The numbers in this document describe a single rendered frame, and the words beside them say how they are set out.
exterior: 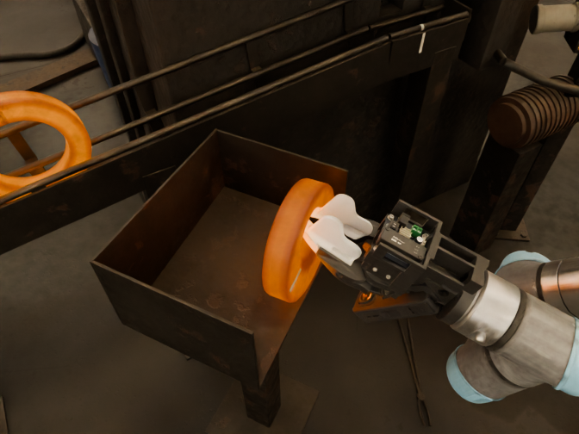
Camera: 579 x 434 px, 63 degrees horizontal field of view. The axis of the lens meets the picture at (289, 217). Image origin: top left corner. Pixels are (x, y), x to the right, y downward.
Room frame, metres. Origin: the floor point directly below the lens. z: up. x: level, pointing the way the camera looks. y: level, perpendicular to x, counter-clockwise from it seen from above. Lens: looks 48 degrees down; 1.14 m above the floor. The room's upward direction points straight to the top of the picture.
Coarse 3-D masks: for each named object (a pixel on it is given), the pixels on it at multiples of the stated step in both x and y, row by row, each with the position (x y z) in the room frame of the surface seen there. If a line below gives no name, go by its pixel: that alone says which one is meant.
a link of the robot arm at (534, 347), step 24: (528, 312) 0.25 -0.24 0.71; (552, 312) 0.25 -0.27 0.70; (504, 336) 0.23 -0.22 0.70; (528, 336) 0.23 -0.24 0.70; (552, 336) 0.23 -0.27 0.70; (576, 336) 0.23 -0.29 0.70; (504, 360) 0.23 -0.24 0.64; (528, 360) 0.22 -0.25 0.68; (552, 360) 0.21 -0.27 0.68; (576, 360) 0.21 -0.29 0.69; (528, 384) 0.21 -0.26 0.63; (552, 384) 0.20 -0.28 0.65; (576, 384) 0.19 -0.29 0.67
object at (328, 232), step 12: (324, 216) 0.34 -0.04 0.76; (312, 228) 0.34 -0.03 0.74; (324, 228) 0.33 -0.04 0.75; (336, 228) 0.33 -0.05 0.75; (312, 240) 0.33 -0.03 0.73; (324, 240) 0.33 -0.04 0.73; (336, 240) 0.33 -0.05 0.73; (348, 240) 0.32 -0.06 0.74; (336, 252) 0.32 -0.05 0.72; (348, 252) 0.32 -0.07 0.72; (360, 252) 0.32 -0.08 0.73
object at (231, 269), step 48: (240, 144) 0.52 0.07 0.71; (192, 192) 0.47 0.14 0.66; (240, 192) 0.53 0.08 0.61; (336, 192) 0.46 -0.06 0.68; (144, 240) 0.38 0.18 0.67; (192, 240) 0.44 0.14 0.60; (240, 240) 0.43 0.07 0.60; (144, 288) 0.28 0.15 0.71; (192, 288) 0.36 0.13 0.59; (240, 288) 0.35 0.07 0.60; (192, 336) 0.26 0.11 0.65; (240, 336) 0.23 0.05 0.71; (240, 384) 0.47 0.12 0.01; (288, 384) 0.47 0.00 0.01; (240, 432) 0.35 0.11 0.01; (288, 432) 0.35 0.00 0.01
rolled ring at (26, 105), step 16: (0, 96) 0.55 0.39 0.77; (16, 96) 0.56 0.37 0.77; (32, 96) 0.57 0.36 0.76; (48, 96) 0.59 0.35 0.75; (0, 112) 0.53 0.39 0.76; (16, 112) 0.54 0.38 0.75; (32, 112) 0.55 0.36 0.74; (48, 112) 0.56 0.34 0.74; (64, 112) 0.57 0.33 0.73; (64, 128) 0.57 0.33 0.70; (80, 128) 0.58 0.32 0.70; (80, 144) 0.57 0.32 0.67; (64, 160) 0.57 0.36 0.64; (80, 160) 0.57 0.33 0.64; (0, 176) 0.53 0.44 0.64; (32, 176) 0.55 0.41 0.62; (0, 192) 0.50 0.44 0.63
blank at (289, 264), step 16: (288, 192) 0.38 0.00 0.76; (304, 192) 0.38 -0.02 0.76; (320, 192) 0.38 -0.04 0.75; (288, 208) 0.36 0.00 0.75; (304, 208) 0.35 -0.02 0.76; (272, 224) 0.34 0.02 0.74; (288, 224) 0.34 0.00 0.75; (304, 224) 0.34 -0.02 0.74; (272, 240) 0.33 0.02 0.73; (288, 240) 0.32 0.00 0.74; (304, 240) 0.38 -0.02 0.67; (272, 256) 0.31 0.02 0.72; (288, 256) 0.31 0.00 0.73; (304, 256) 0.35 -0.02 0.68; (272, 272) 0.31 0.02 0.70; (288, 272) 0.30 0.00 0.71; (304, 272) 0.34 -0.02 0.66; (272, 288) 0.30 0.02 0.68; (288, 288) 0.30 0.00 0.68; (304, 288) 0.34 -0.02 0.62
